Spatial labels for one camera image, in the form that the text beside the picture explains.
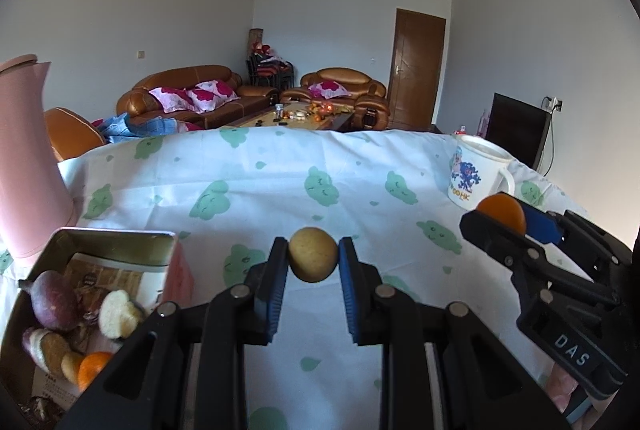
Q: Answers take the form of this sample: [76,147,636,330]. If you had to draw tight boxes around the dark fruit half tan flesh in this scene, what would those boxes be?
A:
[22,327,73,381]

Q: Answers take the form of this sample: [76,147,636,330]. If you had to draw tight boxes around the metal tin box pink sides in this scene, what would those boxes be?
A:
[0,228,196,430]

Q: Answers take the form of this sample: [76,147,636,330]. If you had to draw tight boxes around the brown wooden door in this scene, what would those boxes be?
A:
[389,8,447,128]

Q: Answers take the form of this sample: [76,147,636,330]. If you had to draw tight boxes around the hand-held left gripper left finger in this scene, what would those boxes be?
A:
[60,237,291,430]

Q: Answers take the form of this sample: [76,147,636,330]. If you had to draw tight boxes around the orange leather chair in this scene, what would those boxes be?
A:
[44,108,108,162]

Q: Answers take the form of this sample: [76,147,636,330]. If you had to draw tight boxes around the small orange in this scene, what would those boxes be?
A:
[77,351,115,393]

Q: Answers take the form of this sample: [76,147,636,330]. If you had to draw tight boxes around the black power cable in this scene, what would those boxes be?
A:
[547,110,559,171]

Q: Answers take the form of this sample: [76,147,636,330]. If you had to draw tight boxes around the blue checked cloth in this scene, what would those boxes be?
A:
[90,114,181,143]

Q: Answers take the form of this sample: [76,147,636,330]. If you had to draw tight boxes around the person's right hand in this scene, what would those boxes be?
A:
[547,367,583,411]

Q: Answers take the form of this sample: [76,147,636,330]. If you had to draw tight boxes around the dark fruit piece white flesh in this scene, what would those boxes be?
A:
[98,290,147,340]

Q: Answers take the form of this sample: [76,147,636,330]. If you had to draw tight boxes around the printed paper sheet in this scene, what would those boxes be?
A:
[30,252,168,411]

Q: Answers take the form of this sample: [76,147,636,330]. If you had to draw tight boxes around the white tablecloth green cloud print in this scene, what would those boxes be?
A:
[0,127,631,430]

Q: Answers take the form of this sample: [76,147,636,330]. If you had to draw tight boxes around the wooden coffee table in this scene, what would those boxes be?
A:
[225,102,356,133]

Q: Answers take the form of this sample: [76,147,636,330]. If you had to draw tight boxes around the black television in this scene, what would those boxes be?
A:
[486,92,551,171]

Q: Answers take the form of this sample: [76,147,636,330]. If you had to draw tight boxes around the brown leather armchair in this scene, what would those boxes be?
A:
[280,68,390,131]

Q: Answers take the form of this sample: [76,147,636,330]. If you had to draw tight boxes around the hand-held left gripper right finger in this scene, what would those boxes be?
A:
[338,237,571,430]

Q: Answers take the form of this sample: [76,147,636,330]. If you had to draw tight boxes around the stacked dark chairs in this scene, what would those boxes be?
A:
[245,52,296,90]

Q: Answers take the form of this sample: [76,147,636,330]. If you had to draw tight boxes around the purple round fruit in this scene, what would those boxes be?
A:
[19,271,82,331]

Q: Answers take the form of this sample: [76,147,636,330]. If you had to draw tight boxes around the white mug blue print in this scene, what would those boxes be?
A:
[446,135,516,211]

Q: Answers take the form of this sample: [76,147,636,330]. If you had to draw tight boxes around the pink electric kettle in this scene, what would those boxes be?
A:
[0,54,78,261]

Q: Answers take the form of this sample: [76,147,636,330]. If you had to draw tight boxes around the small tan round fruit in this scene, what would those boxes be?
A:
[61,351,87,385]
[287,226,338,283]

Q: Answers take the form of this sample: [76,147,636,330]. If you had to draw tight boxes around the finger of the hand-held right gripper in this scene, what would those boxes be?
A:
[460,211,621,311]
[520,205,633,293]

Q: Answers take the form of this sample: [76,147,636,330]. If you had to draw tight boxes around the brown leather sofa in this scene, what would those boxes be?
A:
[116,64,281,131]

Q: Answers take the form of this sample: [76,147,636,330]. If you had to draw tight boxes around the pink floral pillow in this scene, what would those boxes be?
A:
[186,80,240,113]
[149,86,198,113]
[307,80,351,99]

